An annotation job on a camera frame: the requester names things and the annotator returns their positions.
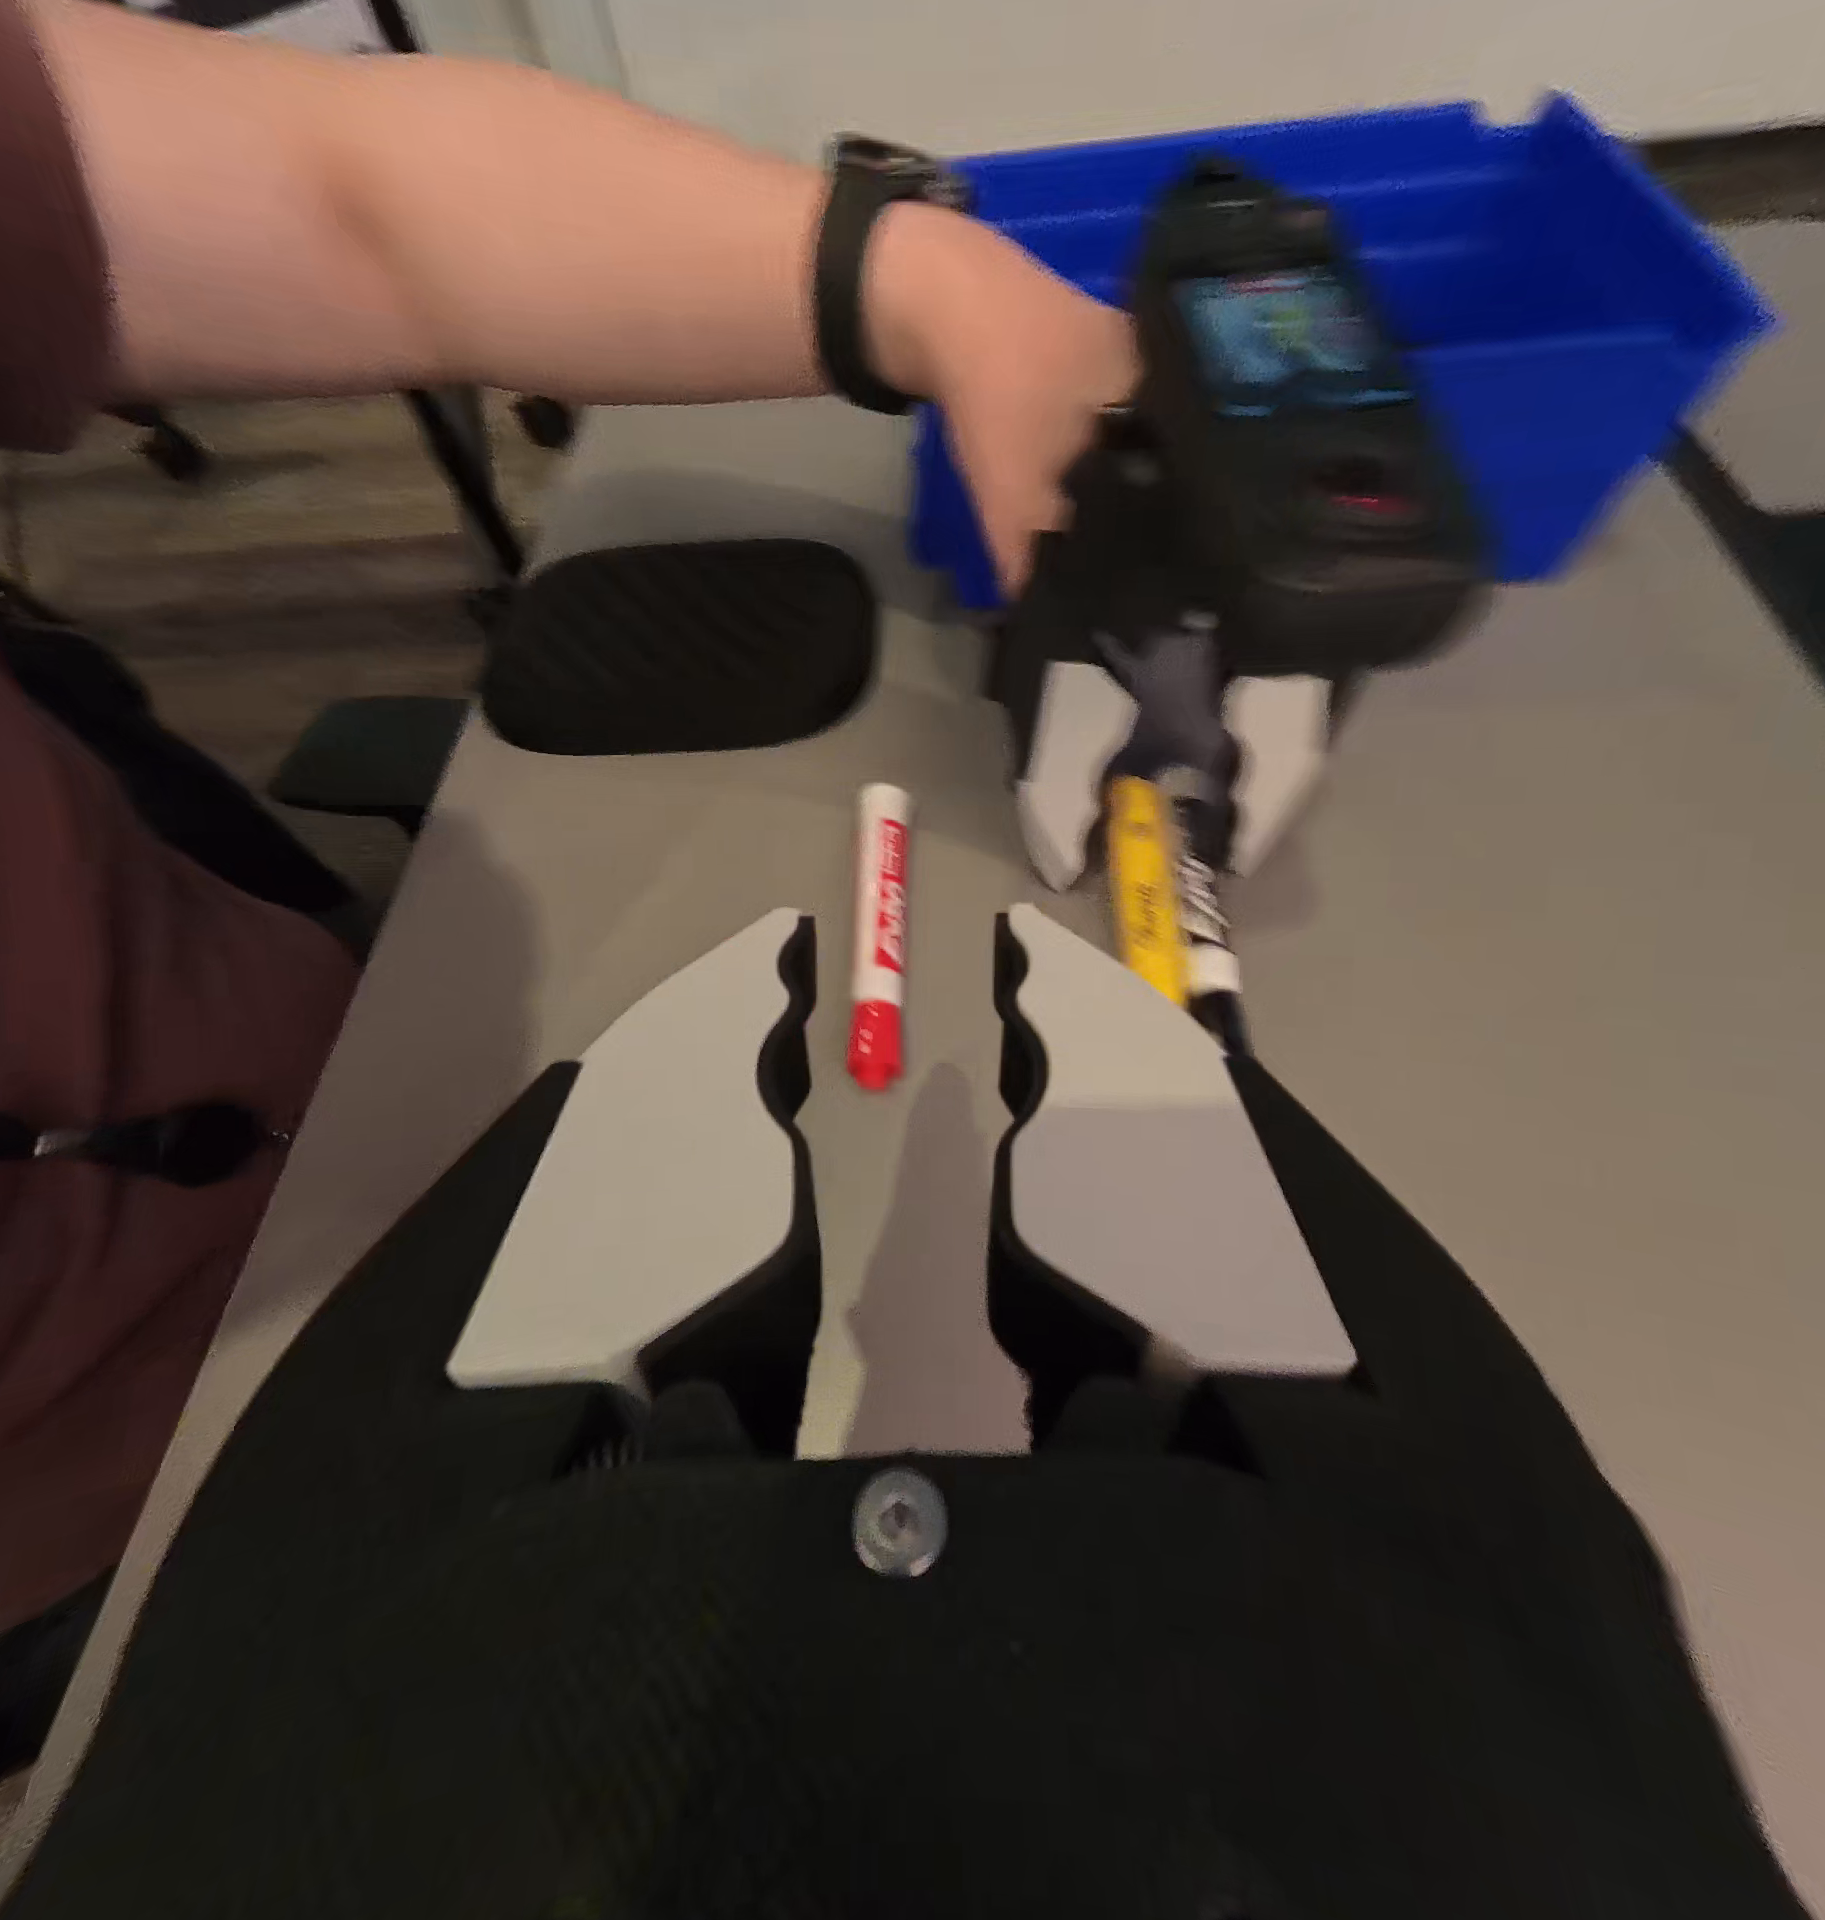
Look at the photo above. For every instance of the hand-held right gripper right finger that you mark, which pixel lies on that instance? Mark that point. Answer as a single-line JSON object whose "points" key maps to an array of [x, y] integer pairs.
{"points": [[1167, 1201]]}

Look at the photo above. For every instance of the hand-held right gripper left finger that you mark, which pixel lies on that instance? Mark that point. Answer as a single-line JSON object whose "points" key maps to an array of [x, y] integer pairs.
{"points": [[659, 1169]]}

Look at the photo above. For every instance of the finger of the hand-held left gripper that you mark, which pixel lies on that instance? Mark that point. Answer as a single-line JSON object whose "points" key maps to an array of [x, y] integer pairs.
{"points": [[1063, 781], [1279, 765]]}

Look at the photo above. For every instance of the yellow highlighter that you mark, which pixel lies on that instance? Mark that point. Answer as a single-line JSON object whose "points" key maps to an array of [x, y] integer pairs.
{"points": [[1145, 899]]}

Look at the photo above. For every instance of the black dry erase marker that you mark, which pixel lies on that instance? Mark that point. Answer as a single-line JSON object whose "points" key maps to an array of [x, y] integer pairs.
{"points": [[1204, 932]]}

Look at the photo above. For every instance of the red dry erase marker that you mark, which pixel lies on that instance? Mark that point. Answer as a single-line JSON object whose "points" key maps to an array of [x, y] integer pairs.
{"points": [[879, 932]]}

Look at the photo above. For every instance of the blue plastic bin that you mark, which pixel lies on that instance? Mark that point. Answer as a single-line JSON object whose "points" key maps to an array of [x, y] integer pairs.
{"points": [[1542, 406]]}

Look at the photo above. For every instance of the person's left forearm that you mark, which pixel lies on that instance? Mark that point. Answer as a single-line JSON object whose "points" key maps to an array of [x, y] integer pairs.
{"points": [[477, 240]]}

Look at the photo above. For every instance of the person's left hand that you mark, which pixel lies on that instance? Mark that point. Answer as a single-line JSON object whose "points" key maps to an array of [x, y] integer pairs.
{"points": [[1002, 361]]}

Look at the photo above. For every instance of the black chair armrest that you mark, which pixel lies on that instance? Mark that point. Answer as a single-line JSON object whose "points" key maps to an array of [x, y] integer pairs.
{"points": [[372, 765]]}

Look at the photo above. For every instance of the black wristwatch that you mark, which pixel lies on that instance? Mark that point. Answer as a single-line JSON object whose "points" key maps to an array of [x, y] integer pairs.
{"points": [[840, 300]]}

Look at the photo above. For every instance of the person's maroon shirt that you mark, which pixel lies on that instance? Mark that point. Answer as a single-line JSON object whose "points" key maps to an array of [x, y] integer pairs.
{"points": [[72, 976]]}

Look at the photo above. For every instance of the black office chair base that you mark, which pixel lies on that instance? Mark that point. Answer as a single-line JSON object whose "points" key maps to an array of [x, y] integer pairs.
{"points": [[462, 452]]}

